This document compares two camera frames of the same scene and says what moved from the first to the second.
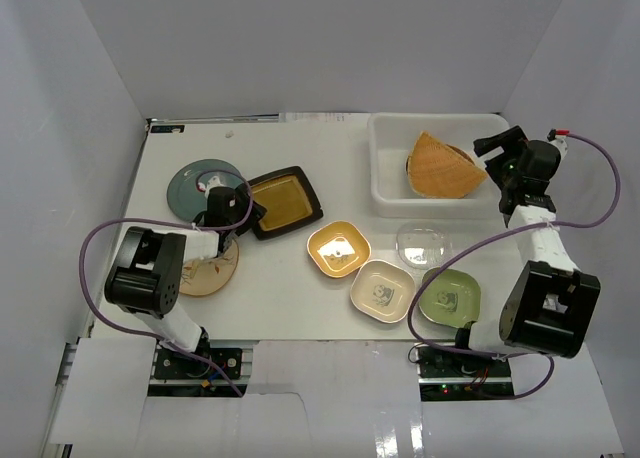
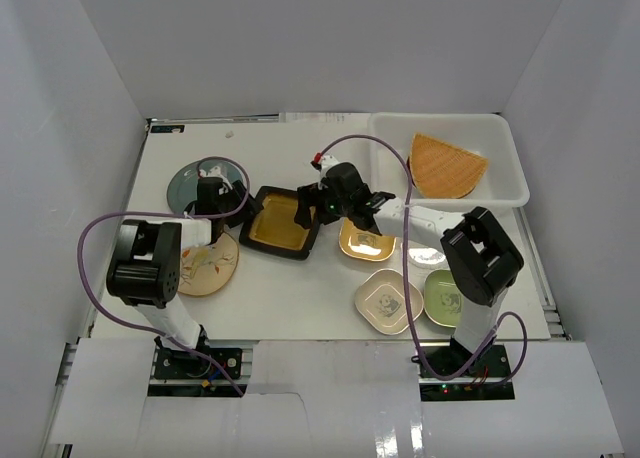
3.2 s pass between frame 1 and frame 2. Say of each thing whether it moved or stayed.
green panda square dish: stayed
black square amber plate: moved
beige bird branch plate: stayed
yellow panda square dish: moved
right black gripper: moved
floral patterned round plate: moved
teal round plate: stayed
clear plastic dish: stayed
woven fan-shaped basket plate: stayed
